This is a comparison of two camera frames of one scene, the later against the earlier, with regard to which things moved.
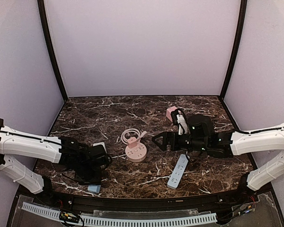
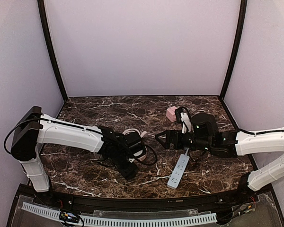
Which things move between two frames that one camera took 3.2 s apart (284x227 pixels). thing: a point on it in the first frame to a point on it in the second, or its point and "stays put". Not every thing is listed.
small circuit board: (69, 217) stays put
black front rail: (121, 205) stays put
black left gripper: (85, 176) to (127, 166)
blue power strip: (178, 171) stays put
